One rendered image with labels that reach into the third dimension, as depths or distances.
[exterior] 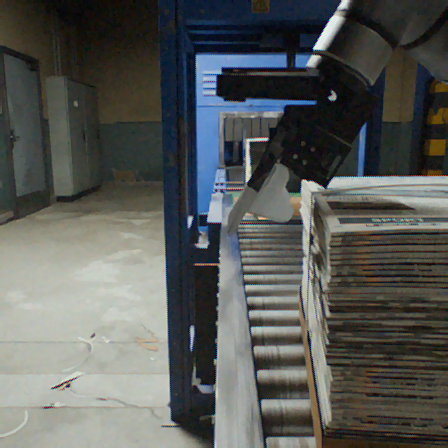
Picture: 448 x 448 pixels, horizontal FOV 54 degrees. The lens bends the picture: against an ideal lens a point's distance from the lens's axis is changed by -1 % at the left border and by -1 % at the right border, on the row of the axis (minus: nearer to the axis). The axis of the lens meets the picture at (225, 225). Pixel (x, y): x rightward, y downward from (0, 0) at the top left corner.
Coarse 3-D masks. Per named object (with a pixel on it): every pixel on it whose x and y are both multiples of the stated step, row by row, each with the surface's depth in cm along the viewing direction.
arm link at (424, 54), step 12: (444, 12) 44; (444, 24) 45; (420, 36) 46; (432, 36) 46; (444, 36) 45; (408, 48) 48; (420, 48) 47; (432, 48) 47; (444, 48) 46; (420, 60) 49; (432, 60) 48; (444, 60) 47; (432, 72) 51; (444, 72) 49
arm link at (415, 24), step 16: (352, 0) 44; (368, 0) 43; (384, 0) 43; (400, 0) 43; (416, 0) 43; (432, 0) 43; (336, 16) 46; (352, 16) 44; (368, 16) 43; (384, 16) 43; (400, 16) 43; (416, 16) 44; (432, 16) 44; (384, 32) 44; (400, 32) 45; (416, 32) 46
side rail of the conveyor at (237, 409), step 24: (240, 264) 102; (240, 288) 86; (216, 312) 81; (240, 312) 75; (240, 336) 66; (216, 360) 62; (240, 360) 59; (216, 384) 53; (240, 384) 53; (216, 408) 49; (240, 408) 49; (216, 432) 45; (240, 432) 45
